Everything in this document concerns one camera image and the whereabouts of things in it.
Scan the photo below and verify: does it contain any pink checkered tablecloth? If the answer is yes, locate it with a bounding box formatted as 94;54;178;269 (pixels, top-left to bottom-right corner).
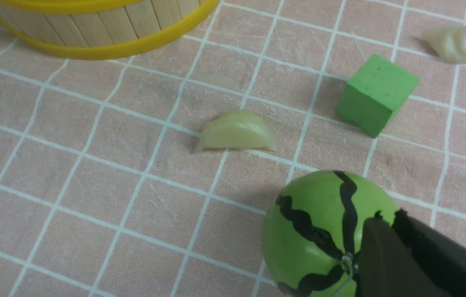
0;0;466;297

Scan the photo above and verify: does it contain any white pleated dumpling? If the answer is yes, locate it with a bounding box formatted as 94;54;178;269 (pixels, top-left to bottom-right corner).
421;25;466;64

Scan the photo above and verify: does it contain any bamboo steamer tray yellow rim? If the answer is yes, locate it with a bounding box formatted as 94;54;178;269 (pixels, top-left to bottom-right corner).
0;0;219;60

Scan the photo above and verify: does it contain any green foam cube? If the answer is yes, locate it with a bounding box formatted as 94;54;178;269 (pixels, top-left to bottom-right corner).
335;54;420;138

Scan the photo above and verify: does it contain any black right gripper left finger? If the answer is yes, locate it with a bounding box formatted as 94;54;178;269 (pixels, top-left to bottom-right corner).
358;211;450;297

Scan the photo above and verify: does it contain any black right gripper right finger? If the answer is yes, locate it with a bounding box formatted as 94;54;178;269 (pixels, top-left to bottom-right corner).
393;209;466;297

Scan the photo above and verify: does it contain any pale green smooth dumpling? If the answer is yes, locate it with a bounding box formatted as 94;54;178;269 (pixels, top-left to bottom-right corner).
193;109;278;153

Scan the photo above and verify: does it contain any green toy watermelon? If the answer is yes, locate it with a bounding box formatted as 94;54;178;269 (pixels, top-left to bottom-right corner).
262;170;399;297

